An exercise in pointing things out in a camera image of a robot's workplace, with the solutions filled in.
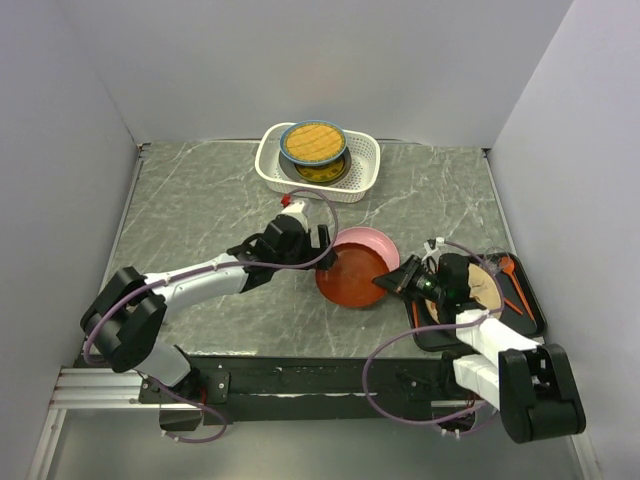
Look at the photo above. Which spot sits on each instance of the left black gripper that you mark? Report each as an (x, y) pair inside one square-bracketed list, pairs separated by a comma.
[(310, 252)]

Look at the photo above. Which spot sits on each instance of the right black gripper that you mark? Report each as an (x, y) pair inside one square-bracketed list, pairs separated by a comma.
[(412, 266)]

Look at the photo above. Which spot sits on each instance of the dark red scalloped plate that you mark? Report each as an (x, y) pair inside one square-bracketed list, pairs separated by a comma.
[(349, 282)]

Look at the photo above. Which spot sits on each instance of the pink plate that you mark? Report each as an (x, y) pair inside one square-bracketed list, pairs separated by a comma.
[(373, 239)]

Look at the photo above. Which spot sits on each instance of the yellow patterned brown-rimmed plate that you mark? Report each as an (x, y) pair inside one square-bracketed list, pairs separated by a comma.
[(322, 174)]

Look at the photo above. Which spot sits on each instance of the yellow woven plate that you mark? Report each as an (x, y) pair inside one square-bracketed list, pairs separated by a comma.
[(313, 141)]

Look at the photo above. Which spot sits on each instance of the blue plate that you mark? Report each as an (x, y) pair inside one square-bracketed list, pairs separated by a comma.
[(300, 160)]

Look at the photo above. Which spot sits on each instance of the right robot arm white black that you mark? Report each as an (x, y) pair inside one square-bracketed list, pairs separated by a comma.
[(530, 384)]

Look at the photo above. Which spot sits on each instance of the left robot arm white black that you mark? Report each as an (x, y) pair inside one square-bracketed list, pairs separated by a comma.
[(124, 321)]

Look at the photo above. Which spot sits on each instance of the orange plastic fork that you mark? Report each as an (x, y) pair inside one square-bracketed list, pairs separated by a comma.
[(415, 314)]

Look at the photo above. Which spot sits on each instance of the peach plate with bird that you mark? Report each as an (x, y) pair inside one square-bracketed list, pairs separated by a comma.
[(482, 285)]

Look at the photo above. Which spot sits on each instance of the clear plastic cup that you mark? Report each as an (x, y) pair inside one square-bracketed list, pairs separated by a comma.
[(495, 259)]

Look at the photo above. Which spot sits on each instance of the white perforated plastic basket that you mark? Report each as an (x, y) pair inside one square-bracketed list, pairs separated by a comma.
[(359, 179)]

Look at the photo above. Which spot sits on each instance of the orange plastic spoon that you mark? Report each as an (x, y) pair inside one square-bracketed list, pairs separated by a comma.
[(508, 267)]

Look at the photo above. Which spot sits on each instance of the black plastic tray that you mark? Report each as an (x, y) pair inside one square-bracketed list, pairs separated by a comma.
[(444, 340)]

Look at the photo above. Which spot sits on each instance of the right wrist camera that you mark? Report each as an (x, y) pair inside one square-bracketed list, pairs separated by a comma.
[(433, 249)]

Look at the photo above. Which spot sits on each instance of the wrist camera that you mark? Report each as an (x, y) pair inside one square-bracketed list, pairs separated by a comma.
[(295, 207), (433, 249)]

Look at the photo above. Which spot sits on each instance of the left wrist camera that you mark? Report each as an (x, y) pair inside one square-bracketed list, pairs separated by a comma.
[(295, 207)]

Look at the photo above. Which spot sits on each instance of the black base frame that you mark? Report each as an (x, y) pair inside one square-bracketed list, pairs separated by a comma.
[(253, 388)]

